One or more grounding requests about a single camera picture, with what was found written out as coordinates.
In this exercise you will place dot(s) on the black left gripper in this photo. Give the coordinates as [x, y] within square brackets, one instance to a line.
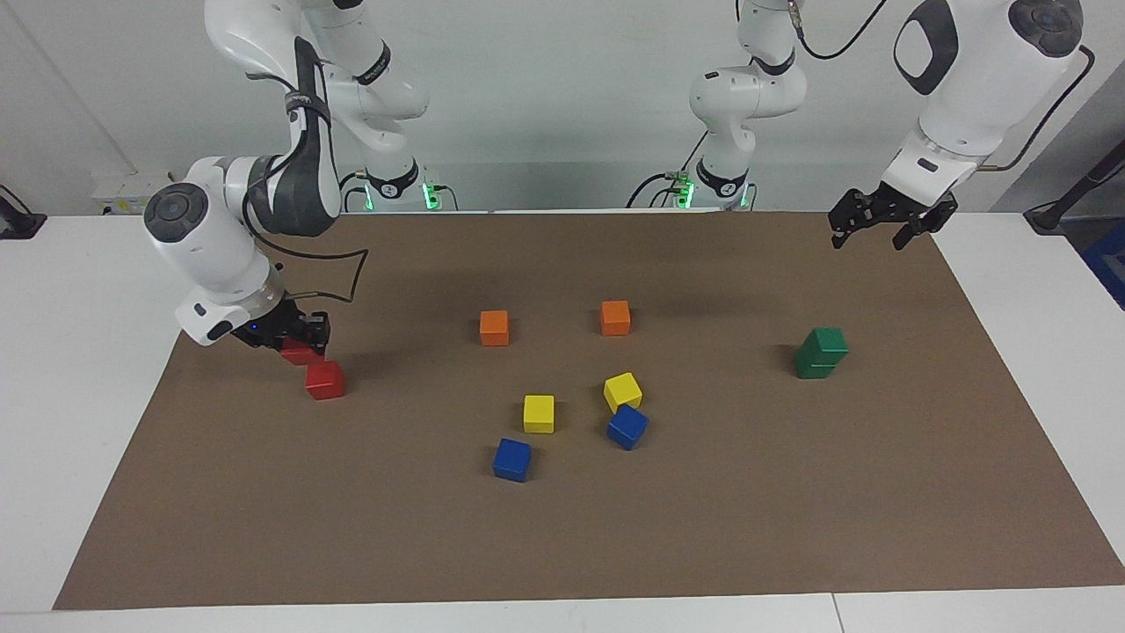
[898, 204]

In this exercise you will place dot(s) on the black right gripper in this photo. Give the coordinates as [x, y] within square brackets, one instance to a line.
[264, 330]

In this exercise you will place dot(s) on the red wooden cube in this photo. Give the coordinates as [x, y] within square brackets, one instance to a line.
[324, 381]
[299, 355]

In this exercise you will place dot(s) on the green wooden cube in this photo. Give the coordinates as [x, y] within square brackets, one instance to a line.
[828, 341]
[813, 367]

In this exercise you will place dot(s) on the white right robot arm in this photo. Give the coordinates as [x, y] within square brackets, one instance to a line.
[211, 255]

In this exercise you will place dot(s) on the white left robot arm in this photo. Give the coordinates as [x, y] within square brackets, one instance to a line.
[976, 97]

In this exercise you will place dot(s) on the brown paper table mat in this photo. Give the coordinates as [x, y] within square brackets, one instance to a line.
[352, 527]

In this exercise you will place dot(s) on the orange wooden cube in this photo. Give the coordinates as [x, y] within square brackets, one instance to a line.
[494, 327]
[615, 316]

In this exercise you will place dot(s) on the blue crate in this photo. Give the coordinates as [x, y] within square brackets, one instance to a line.
[1109, 264]

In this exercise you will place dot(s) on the white box with yellow labels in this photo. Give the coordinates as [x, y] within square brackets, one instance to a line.
[123, 193]

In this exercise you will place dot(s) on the blue wooden cube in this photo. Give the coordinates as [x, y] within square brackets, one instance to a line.
[511, 459]
[627, 427]

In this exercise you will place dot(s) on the yellow wooden cube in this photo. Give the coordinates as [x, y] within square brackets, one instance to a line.
[539, 413]
[622, 391]

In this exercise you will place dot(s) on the black table clamp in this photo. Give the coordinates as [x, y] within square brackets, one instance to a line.
[18, 224]

